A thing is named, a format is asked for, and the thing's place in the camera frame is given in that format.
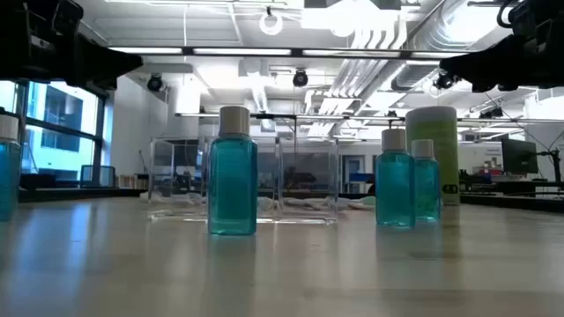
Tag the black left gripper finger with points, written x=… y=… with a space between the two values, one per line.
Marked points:
x=106 y=59
x=88 y=81

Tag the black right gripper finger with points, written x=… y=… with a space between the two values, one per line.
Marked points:
x=489 y=86
x=493 y=61

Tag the teal mouthwash bottle white cap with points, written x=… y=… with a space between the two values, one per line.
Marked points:
x=9 y=176
x=428 y=185
x=395 y=189

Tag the large window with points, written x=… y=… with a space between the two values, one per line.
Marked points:
x=66 y=110

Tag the black hanging spotlight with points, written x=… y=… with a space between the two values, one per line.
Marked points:
x=445 y=81
x=154 y=83
x=300 y=78

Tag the green disinfecting wipes canister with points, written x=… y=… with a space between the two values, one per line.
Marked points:
x=434 y=127

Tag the black computer monitor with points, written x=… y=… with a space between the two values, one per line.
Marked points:
x=520 y=156

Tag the linear ceiling light bar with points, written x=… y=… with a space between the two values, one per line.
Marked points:
x=242 y=51

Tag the small white cap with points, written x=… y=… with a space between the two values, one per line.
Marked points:
x=232 y=185

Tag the silver ventilation duct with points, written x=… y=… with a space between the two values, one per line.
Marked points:
x=449 y=22

